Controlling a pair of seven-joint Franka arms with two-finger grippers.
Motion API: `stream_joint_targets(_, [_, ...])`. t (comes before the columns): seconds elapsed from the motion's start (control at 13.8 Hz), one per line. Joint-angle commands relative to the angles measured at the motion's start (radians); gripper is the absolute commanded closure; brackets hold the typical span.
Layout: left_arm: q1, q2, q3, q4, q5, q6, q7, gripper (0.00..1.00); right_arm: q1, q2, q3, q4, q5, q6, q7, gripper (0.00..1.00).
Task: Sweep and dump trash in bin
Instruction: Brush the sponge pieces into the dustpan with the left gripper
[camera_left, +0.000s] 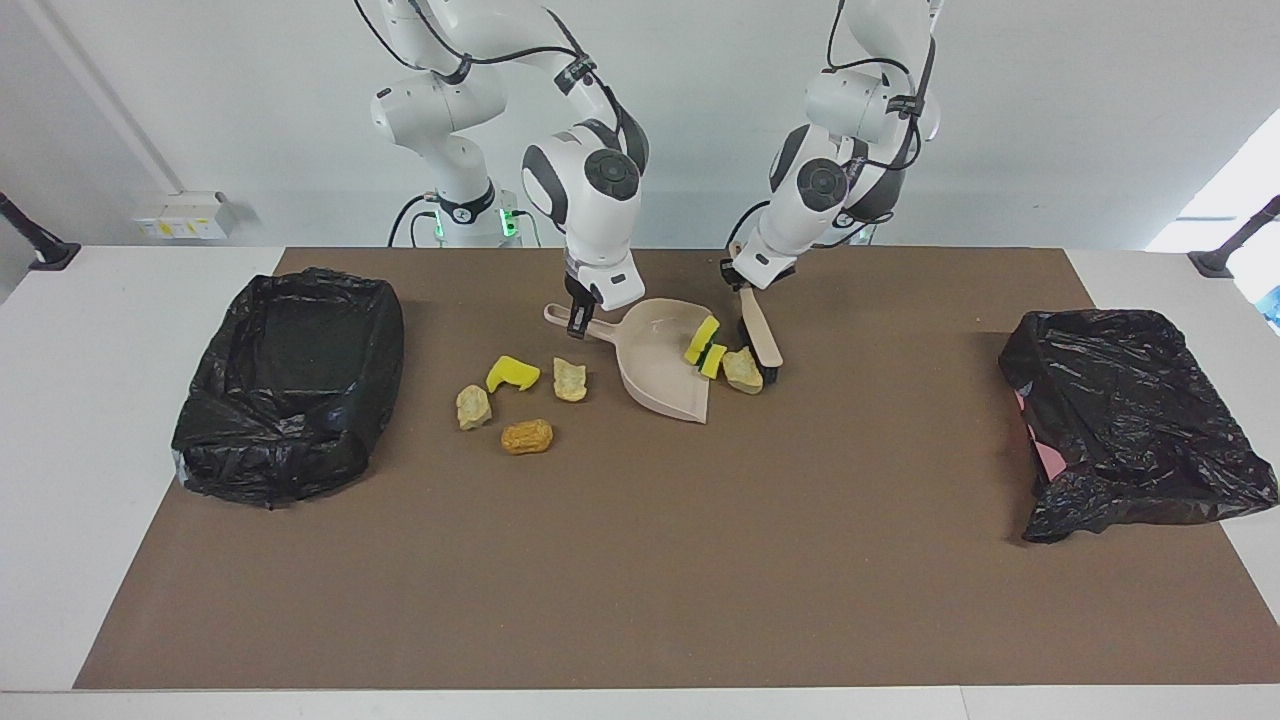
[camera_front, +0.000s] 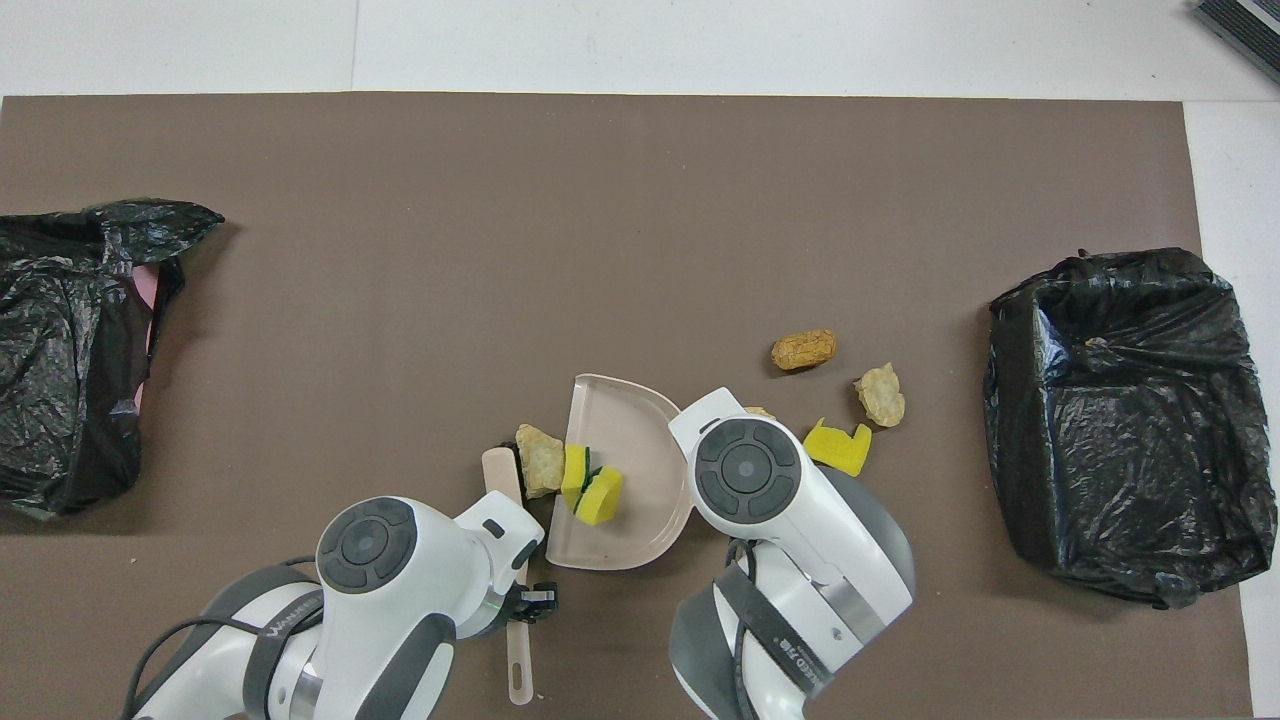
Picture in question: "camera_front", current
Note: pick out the pink bin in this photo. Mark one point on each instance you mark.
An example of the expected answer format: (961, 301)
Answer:
(148, 300)

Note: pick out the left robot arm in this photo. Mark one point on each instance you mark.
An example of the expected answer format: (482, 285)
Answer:
(385, 620)

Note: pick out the yellow sponge with green pad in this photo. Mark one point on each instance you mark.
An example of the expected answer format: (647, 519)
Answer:
(602, 500)
(574, 472)

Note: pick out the yellow sponge piece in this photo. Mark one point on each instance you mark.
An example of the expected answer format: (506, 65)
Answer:
(838, 450)

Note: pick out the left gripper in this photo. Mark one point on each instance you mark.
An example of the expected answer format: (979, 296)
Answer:
(530, 607)

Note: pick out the crumpled brown paper ball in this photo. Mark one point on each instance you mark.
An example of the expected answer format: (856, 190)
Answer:
(882, 398)
(540, 462)

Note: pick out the bin with black bag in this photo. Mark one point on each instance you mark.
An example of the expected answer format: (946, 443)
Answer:
(1120, 430)

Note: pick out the beige dustpan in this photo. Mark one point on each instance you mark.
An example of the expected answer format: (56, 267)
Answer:
(640, 470)

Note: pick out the brown cork piece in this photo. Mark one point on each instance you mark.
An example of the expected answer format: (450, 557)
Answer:
(803, 350)

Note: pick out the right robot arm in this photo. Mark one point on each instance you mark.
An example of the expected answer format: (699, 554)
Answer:
(800, 540)

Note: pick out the black trash bag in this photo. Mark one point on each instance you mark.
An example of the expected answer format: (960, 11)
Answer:
(60, 350)

